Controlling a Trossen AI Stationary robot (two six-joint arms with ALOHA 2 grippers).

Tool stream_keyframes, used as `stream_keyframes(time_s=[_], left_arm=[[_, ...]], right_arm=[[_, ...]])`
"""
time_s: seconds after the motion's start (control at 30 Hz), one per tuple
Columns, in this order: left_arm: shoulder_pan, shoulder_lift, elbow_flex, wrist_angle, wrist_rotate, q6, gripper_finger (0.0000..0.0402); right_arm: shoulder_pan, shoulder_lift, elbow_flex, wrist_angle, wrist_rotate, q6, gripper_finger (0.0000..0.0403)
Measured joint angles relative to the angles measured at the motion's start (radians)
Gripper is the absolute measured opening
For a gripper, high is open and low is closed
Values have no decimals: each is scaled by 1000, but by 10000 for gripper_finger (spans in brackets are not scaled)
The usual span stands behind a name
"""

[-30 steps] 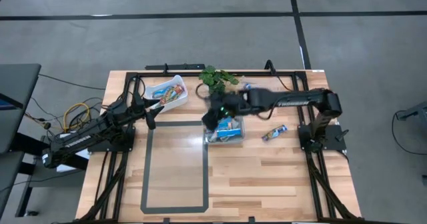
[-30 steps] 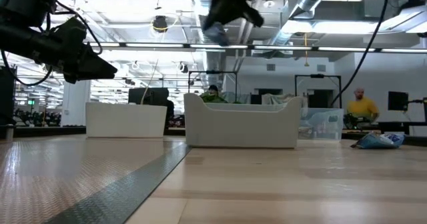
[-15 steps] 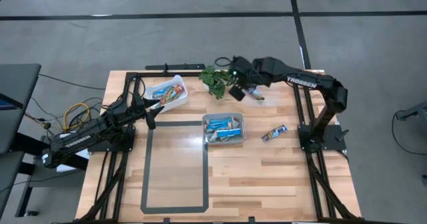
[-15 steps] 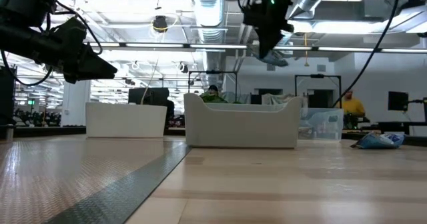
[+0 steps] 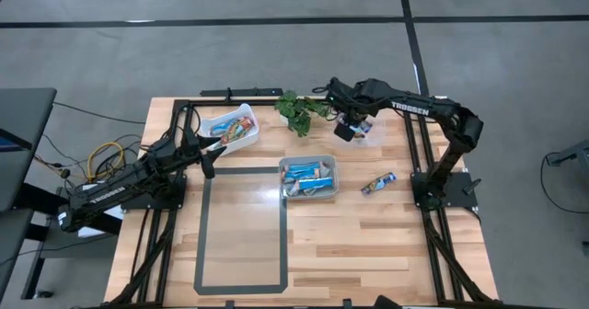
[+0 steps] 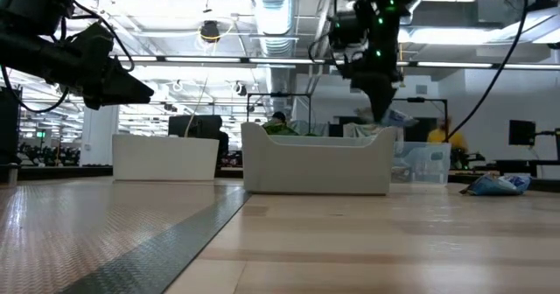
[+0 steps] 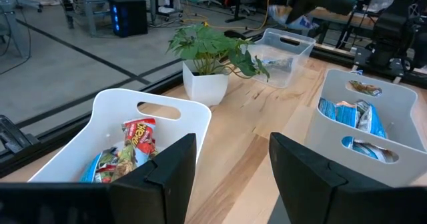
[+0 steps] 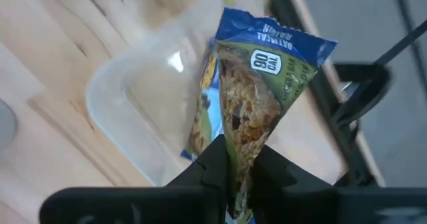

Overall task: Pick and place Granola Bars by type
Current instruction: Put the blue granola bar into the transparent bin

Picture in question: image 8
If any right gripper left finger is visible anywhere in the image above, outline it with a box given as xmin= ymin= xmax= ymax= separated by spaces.
xmin=165 ymin=133 xmax=232 ymax=220

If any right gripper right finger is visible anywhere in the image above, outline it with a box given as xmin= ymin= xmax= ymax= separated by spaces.
xmin=252 ymin=145 xmax=338 ymax=224

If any blue oatmeal raisin granola bar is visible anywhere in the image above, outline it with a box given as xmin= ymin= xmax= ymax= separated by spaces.
xmin=180 ymin=39 xmax=224 ymax=161
xmin=213 ymin=7 xmax=338 ymax=224

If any clear plastic container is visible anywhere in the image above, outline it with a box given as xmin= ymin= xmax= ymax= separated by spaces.
xmin=85 ymin=0 xmax=241 ymax=188

